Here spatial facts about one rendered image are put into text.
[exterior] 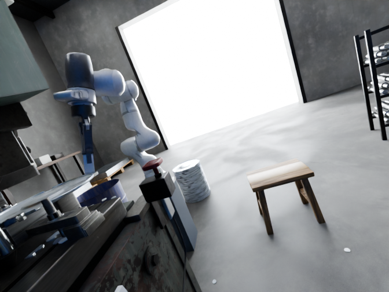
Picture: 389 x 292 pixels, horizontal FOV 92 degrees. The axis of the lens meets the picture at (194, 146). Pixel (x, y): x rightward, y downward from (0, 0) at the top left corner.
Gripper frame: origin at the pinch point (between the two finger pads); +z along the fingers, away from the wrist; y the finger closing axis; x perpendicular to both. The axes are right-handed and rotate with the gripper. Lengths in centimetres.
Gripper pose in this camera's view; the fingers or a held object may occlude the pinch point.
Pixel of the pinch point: (88, 163)
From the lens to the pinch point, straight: 76.5
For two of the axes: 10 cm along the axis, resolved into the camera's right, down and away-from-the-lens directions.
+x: -8.0, 0.9, -6.0
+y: -6.0, 0.4, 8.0
